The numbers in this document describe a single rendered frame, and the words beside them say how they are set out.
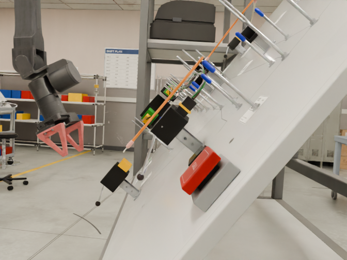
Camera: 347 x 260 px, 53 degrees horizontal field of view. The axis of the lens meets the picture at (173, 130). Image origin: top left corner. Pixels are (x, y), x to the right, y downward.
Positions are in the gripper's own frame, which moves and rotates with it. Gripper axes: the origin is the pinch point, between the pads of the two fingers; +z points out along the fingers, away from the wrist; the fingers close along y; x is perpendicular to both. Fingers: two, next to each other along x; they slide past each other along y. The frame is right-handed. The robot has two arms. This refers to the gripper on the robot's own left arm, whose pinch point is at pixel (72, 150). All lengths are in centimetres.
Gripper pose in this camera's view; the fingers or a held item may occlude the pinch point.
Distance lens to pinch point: 93.3
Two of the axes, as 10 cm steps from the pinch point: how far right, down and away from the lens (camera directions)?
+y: 1.4, -0.7, 9.9
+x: -8.9, 4.4, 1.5
